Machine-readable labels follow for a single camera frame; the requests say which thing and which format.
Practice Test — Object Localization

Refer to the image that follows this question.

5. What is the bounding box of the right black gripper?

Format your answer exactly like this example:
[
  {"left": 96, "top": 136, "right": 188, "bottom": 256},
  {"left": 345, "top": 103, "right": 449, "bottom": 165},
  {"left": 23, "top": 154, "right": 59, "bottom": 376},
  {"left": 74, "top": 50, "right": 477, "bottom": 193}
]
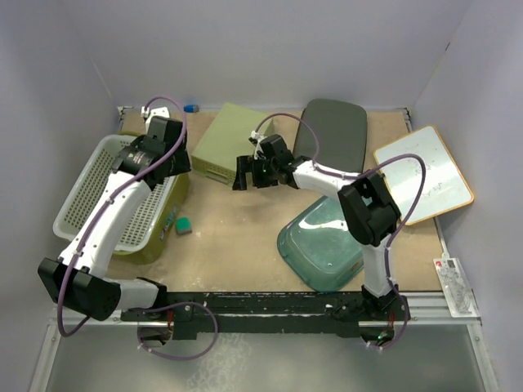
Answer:
[{"left": 233, "top": 155, "right": 279, "bottom": 191}]

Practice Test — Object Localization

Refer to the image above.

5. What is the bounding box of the light green small basket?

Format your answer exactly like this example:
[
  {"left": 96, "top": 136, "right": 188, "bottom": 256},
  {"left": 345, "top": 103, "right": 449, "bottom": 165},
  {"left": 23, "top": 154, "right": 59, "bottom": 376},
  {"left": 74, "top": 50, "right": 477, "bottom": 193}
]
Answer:
[{"left": 191, "top": 103, "right": 267, "bottom": 186}]

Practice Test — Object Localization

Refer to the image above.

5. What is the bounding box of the white perforated plastic basket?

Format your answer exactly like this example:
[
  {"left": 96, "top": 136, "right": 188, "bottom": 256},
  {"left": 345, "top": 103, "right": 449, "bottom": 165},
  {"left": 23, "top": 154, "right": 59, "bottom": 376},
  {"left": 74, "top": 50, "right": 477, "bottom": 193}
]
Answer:
[{"left": 53, "top": 135, "right": 176, "bottom": 253}]

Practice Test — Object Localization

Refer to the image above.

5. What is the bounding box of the olive green plastic tub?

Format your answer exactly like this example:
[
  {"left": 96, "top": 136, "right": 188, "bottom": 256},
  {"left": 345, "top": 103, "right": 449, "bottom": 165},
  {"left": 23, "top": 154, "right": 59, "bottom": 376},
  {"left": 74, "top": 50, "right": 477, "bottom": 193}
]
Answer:
[{"left": 110, "top": 130, "right": 190, "bottom": 265}]

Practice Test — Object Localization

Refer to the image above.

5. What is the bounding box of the teal transparent plastic tub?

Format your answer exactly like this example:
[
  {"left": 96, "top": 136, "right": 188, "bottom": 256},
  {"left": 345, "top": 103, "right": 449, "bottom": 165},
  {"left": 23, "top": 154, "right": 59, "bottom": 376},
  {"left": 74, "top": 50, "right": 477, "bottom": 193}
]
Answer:
[{"left": 277, "top": 197, "right": 363, "bottom": 292}]

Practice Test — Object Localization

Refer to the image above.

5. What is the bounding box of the grey plastic tub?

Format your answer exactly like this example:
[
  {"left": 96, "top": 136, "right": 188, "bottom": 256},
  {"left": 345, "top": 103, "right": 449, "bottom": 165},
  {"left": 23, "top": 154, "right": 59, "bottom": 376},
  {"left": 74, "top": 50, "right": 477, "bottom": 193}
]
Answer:
[{"left": 293, "top": 98, "right": 368, "bottom": 172}]

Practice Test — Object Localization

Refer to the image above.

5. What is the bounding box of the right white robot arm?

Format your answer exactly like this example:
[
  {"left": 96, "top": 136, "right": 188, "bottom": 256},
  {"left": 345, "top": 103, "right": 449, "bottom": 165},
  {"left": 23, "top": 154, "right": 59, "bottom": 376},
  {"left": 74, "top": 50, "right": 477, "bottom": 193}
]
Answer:
[{"left": 232, "top": 134, "right": 400, "bottom": 319}]

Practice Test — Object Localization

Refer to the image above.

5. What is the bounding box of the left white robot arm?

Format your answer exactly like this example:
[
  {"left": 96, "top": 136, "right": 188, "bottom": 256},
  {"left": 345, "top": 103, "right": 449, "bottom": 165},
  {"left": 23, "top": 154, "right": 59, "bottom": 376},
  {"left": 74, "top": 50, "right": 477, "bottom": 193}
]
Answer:
[{"left": 38, "top": 115, "right": 190, "bottom": 321}]

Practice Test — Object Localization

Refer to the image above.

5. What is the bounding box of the blue small object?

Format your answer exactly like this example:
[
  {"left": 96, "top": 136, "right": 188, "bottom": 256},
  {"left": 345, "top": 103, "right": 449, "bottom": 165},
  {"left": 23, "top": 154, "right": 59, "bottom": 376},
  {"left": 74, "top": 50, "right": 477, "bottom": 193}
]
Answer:
[{"left": 183, "top": 104, "right": 199, "bottom": 114}]

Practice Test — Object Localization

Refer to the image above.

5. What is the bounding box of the green sponge block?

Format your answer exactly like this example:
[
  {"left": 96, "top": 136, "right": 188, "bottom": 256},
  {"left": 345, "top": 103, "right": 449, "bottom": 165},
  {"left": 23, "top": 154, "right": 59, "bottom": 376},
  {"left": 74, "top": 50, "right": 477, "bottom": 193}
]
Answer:
[{"left": 175, "top": 217, "right": 192, "bottom": 235}]

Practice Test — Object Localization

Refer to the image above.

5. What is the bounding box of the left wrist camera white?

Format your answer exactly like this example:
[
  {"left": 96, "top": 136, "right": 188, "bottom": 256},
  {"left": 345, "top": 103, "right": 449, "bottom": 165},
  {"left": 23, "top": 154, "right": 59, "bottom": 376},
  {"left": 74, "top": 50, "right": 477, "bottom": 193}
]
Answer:
[{"left": 141, "top": 106, "right": 170, "bottom": 121}]

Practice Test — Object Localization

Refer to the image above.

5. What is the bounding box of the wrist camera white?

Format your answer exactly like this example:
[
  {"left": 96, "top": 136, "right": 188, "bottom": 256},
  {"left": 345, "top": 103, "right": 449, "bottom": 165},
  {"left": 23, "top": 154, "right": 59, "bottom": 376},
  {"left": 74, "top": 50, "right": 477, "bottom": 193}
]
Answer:
[
  {"left": 141, "top": 106, "right": 170, "bottom": 121},
  {"left": 248, "top": 131, "right": 266, "bottom": 160}
]

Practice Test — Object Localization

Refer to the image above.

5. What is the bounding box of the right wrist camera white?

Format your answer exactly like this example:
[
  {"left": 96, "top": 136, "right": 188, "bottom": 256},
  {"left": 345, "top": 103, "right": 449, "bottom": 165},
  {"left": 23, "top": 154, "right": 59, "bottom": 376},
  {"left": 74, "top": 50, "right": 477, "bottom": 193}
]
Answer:
[{"left": 248, "top": 131, "right": 266, "bottom": 160}]

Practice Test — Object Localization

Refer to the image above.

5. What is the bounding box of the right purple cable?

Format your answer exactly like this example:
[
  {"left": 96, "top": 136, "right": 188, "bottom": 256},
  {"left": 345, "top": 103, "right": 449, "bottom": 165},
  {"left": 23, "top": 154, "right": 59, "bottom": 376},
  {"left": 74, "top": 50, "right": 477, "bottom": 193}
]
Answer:
[{"left": 253, "top": 112, "right": 427, "bottom": 295}]

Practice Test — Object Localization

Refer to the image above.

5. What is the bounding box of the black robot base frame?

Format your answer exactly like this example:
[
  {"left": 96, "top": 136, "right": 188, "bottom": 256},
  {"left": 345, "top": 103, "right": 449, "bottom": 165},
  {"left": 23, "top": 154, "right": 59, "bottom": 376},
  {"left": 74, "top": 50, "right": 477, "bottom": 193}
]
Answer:
[{"left": 122, "top": 291, "right": 410, "bottom": 341}]

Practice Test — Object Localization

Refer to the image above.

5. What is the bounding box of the whiteboard with wooden frame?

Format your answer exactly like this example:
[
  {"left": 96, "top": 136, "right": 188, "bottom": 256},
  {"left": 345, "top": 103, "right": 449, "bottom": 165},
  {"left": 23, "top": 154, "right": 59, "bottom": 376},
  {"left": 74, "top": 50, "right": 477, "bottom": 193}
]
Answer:
[{"left": 373, "top": 124, "right": 475, "bottom": 225}]

